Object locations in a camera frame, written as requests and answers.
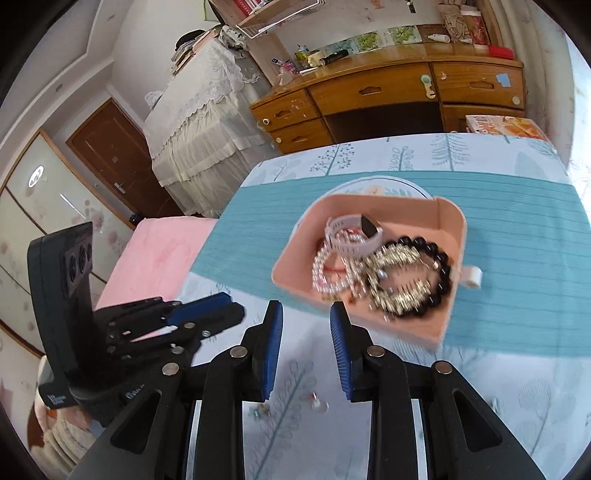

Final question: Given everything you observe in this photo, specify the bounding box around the tree print tablecloth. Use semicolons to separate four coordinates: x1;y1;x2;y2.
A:
178;131;591;480

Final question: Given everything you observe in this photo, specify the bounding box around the pink blanket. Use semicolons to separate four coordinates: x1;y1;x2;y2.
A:
95;217;219;342

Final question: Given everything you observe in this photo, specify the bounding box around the small pearl chain bracelet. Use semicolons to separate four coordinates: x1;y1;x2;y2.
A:
332;231;370;298

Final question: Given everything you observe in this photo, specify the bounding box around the wooden desk with drawers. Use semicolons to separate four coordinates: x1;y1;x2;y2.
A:
249;39;527;155

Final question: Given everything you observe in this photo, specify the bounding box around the pearl bracelet with green flower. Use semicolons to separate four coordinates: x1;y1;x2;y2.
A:
311;240;365;301

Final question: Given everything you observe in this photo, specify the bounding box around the black bead bracelet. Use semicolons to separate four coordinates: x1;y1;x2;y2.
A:
367;236;452;319

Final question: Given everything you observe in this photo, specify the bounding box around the brown patterned bag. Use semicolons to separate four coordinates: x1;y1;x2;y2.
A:
436;4;465;42

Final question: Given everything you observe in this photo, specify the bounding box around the pink plastic box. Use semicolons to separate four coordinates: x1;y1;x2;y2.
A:
271;194;483;347

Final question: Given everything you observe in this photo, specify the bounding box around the pink strap watch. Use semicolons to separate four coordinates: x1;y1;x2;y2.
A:
323;213;384;259

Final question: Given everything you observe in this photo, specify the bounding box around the white round plate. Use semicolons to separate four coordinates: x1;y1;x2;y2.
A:
332;175;435;201

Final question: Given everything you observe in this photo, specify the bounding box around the orange printed box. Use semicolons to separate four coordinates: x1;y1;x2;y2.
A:
464;114;550;141

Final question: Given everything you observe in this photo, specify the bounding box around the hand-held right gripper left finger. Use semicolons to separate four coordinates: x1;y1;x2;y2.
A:
67;300;284;480

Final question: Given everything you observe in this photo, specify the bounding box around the brown wooden door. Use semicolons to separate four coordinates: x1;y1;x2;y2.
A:
67;99;185;217

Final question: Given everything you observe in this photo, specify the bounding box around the white wire shelf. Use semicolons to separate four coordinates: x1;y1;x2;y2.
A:
235;0;324;40

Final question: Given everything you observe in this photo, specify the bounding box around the beige plush cloth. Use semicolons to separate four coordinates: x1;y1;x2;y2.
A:
30;369;107;472

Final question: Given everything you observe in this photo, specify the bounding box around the stack of books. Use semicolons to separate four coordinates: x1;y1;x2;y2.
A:
173;28;222;70

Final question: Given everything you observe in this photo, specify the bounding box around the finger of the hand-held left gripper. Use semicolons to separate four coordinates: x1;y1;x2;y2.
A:
95;292;232;333
106;302;246;370

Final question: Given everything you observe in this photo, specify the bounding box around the frosted sliding wardrobe door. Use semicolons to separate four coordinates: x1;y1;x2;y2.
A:
0;129;139;352

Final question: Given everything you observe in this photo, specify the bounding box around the white lace furniture cover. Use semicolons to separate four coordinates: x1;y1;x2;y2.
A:
143;39;273;217

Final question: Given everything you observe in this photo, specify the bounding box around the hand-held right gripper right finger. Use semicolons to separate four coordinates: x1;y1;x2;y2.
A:
329;302;548;480

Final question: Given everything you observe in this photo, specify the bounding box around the row of red books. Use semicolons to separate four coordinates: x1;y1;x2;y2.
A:
233;0;278;17

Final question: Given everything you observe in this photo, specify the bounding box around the green picture strip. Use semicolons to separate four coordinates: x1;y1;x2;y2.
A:
323;25;421;56

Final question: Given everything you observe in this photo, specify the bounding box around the white floral curtain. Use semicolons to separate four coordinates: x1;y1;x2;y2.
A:
522;0;591;208

